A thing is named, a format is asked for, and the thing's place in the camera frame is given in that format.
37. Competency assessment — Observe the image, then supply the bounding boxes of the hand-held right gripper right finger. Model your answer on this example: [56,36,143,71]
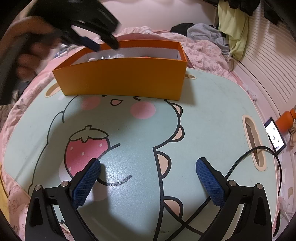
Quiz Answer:
[196,157,273,241]

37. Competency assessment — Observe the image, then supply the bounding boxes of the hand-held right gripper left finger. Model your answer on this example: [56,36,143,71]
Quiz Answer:
[24,158,101,241]

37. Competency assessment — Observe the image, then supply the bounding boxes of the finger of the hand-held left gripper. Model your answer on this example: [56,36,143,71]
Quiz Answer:
[67,28,101,52]
[74,3,121,51]

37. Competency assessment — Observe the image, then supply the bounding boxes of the orange cardboard box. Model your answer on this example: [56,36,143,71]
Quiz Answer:
[52,40,188,101]

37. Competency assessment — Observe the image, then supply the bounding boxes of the person's left hand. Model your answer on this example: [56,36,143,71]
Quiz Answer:
[9,20,58,81]

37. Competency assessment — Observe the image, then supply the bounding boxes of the patterned clothing pile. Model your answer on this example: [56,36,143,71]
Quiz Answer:
[57,43,78,57]

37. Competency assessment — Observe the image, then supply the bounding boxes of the black garment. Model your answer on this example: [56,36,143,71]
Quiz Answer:
[170,23,196,35]

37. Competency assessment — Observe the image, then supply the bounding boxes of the smartphone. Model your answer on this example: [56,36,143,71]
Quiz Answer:
[264,117,287,153]

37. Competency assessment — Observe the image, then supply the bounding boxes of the pile of clothes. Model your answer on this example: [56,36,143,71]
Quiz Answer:
[187,23,230,56]

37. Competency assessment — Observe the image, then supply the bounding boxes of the beige cloth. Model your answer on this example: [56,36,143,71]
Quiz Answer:
[289,120,296,149]

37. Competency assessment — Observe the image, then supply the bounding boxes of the orange bottle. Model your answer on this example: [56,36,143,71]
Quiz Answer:
[276,109,296,133]

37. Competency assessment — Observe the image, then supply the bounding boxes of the yellow-green cloth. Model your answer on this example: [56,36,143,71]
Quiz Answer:
[217,0,249,61]

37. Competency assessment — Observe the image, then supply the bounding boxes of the dark hanging clothes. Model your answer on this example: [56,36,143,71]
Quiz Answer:
[222,0,289,26]

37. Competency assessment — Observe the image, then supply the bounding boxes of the black cable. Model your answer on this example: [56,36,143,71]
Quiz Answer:
[162,146,283,241]

